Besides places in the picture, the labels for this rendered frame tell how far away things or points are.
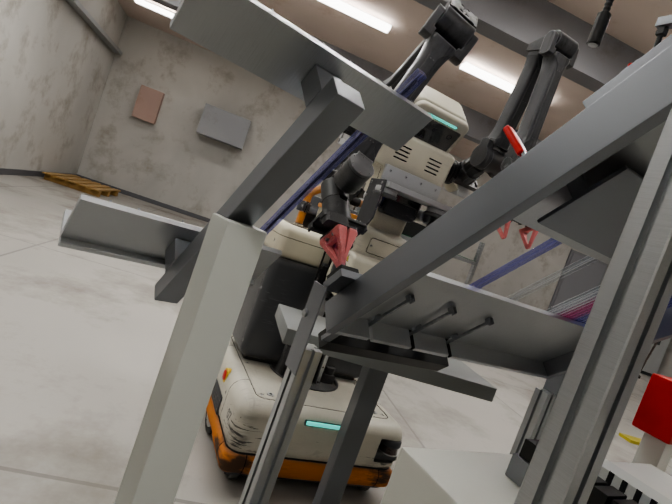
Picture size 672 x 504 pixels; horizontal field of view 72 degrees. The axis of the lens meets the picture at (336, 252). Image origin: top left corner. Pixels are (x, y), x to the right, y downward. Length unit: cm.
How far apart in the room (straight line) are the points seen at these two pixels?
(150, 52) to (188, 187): 257
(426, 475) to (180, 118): 933
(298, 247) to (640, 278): 135
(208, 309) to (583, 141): 49
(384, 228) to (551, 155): 99
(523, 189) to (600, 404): 27
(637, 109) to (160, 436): 68
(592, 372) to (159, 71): 968
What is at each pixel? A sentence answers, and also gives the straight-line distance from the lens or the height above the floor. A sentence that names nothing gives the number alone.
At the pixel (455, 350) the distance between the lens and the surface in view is 109.
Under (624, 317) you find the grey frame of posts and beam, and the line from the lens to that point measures 47.
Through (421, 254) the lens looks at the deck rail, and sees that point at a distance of 71.
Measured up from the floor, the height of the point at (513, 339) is 76.
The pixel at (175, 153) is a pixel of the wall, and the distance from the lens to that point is 968.
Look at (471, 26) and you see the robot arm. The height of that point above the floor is 135.
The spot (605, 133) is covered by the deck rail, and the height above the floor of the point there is 106.
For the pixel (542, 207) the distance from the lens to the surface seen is 71.
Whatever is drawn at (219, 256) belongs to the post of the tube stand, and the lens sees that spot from 61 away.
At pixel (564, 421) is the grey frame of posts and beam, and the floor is 78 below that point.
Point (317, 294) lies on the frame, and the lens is 84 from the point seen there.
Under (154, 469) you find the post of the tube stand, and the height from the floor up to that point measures 48.
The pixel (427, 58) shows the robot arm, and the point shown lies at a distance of 105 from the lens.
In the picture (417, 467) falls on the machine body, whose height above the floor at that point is 61.
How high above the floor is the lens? 88
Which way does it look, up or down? 4 degrees down
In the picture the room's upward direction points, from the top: 20 degrees clockwise
